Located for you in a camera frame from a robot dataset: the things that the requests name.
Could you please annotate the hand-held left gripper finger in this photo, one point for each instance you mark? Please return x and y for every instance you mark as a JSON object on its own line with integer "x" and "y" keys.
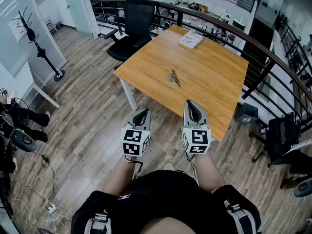
{"x": 147, "y": 122}
{"x": 137, "y": 116}

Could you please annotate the person's left forearm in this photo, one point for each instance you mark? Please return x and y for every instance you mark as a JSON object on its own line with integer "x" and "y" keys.
{"x": 117, "y": 177}

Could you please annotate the black office chair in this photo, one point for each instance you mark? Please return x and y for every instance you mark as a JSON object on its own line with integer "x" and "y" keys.
{"x": 135, "y": 33}

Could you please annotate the black power adapter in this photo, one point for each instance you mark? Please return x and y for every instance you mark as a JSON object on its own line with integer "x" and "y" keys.
{"x": 45, "y": 158}

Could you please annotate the black coat rack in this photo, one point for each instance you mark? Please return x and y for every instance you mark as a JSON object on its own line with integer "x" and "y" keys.
{"x": 40, "y": 51}

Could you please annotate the person's black shirt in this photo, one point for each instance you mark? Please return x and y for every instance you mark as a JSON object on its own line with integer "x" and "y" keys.
{"x": 165, "y": 199}

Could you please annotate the white desk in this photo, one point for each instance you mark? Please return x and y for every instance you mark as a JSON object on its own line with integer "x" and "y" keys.
{"x": 17, "y": 82}

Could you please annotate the black trash bin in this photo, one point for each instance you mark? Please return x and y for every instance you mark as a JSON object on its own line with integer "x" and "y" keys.
{"x": 246, "y": 114}

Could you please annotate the white power strip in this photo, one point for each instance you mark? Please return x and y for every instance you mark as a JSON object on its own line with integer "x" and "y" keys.
{"x": 52, "y": 208}

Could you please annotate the white table leg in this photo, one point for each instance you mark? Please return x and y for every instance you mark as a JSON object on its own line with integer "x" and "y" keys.
{"x": 128, "y": 94}

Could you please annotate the person's white shoe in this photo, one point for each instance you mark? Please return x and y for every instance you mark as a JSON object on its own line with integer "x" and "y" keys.
{"x": 169, "y": 166}

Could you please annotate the dark oval device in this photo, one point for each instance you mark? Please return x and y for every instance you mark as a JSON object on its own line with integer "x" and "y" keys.
{"x": 23, "y": 139}

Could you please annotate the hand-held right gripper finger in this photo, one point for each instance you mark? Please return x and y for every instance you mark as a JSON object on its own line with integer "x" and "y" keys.
{"x": 186, "y": 113}
{"x": 201, "y": 114}

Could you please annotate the wooden table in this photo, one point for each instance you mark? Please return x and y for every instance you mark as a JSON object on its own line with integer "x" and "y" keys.
{"x": 265, "y": 50}

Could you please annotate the black chair with bag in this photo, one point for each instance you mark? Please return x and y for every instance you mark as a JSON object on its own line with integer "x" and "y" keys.
{"x": 282, "y": 135}

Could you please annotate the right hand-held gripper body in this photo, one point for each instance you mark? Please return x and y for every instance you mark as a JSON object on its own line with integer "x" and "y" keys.
{"x": 198, "y": 140}

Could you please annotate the person's right forearm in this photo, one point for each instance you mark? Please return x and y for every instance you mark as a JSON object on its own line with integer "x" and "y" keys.
{"x": 209, "y": 174}

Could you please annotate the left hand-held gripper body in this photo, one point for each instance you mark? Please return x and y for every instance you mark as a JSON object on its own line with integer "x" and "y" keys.
{"x": 132, "y": 140}

